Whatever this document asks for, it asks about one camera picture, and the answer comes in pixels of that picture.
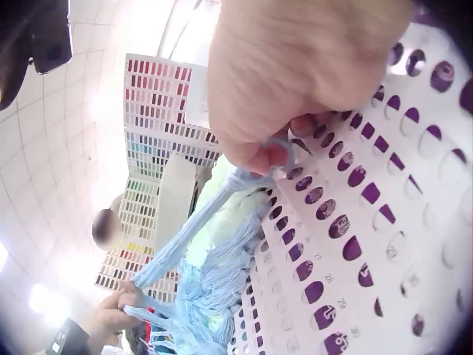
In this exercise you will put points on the pale green thread bundle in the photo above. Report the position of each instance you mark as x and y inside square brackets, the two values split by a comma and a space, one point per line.
[231, 207]

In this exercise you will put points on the person's right fingers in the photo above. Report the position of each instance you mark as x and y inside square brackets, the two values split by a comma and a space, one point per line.
[274, 154]

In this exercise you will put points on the person's right hand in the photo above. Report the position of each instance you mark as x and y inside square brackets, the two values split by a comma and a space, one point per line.
[281, 59]

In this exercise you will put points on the light blue thread skein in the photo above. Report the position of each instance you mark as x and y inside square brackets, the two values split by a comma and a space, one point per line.
[192, 236]

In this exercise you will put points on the large-holed white punched card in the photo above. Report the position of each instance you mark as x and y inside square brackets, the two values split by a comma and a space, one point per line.
[399, 192]

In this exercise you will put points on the person's left hand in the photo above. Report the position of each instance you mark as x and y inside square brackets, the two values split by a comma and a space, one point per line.
[107, 318]

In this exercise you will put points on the thread colour chart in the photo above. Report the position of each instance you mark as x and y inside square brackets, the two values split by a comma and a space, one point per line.
[147, 148]

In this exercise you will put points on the small-holed white punched card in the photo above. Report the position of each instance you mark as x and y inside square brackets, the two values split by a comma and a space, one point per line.
[275, 281]

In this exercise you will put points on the black wrist band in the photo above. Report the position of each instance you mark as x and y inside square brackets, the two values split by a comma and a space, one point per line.
[68, 336]

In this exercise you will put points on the row of knotted blue threads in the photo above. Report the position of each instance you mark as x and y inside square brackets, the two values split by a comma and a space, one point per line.
[207, 296]

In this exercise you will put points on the person's left fingers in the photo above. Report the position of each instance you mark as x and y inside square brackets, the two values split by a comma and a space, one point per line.
[129, 294]

